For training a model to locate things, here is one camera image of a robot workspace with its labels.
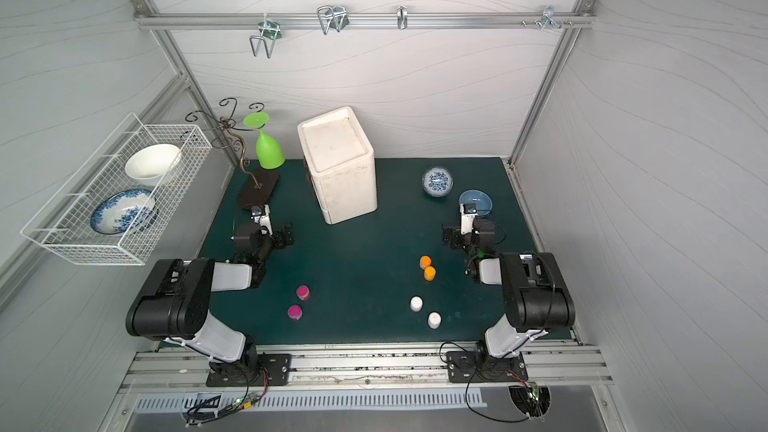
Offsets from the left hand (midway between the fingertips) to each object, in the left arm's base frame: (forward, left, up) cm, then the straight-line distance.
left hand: (277, 223), depth 95 cm
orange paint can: (-10, -48, -4) cm, 49 cm away
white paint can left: (-23, -45, -4) cm, 50 cm away
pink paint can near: (-26, -11, -4) cm, 29 cm away
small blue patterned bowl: (+23, -54, -4) cm, 59 cm away
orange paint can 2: (-14, -49, -5) cm, 51 cm away
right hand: (+3, -60, -1) cm, 60 cm away
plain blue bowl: (+13, -69, -3) cm, 70 cm away
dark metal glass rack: (+19, +13, -5) cm, 23 cm away
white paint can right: (-27, -49, -5) cm, 57 cm away
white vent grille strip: (-45, -17, -7) cm, 49 cm away
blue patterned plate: (-15, +22, +27) cm, 38 cm away
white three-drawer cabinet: (+10, -22, +18) cm, 30 cm away
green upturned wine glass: (+16, +2, +17) cm, 23 cm away
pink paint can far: (-21, -12, -4) cm, 24 cm away
